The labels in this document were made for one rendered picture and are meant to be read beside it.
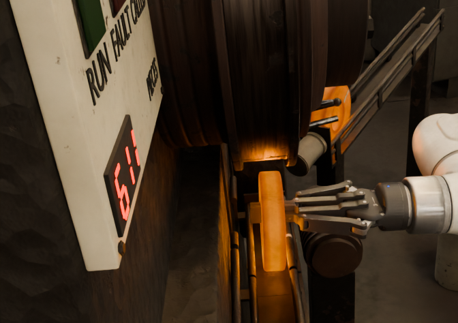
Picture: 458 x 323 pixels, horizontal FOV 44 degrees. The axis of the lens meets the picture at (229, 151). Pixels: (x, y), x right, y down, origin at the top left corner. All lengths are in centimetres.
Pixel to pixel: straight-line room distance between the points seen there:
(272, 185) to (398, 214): 19
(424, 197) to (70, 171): 65
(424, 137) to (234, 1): 61
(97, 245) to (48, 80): 10
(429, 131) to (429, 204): 20
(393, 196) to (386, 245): 118
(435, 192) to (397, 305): 98
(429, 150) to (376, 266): 99
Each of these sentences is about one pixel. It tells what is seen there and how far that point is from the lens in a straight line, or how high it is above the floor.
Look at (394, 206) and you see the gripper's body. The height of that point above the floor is 77.
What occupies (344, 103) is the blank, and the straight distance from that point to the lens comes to 133.
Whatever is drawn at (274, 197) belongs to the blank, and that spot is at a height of 81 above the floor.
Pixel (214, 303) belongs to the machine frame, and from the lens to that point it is 58.
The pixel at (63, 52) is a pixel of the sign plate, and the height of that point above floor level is 119.
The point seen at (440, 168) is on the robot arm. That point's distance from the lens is 98.
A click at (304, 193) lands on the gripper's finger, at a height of 77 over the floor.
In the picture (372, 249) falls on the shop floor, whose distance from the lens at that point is 203.
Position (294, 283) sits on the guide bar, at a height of 71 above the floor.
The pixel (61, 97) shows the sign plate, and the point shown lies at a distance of 29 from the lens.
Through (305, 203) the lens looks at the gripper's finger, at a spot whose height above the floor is 77.
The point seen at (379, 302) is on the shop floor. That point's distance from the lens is 184.
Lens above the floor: 127
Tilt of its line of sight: 29 degrees down
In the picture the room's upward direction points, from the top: 7 degrees counter-clockwise
